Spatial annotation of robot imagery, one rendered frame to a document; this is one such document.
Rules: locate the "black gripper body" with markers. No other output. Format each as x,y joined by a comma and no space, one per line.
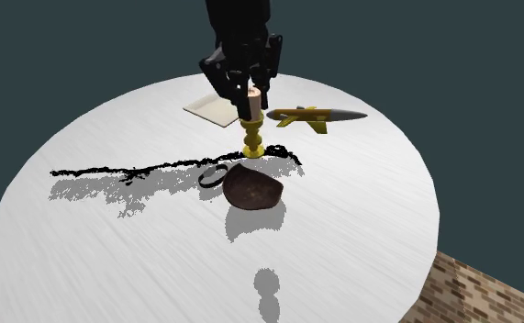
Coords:
239,22

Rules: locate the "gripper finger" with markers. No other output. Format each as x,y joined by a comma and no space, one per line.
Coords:
230,76
271,58

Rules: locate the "beige square tray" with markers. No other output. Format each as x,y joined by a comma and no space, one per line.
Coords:
212,111

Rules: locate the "gold candlestick with pale candle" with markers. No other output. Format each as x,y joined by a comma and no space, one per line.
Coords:
253,134

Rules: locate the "yellow and grey toy rocket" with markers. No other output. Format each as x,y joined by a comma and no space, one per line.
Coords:
315,115

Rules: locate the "dark brown bowl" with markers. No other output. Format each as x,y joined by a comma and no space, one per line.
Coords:
252,190

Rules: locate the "round white table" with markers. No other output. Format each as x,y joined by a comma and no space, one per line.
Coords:
355,214

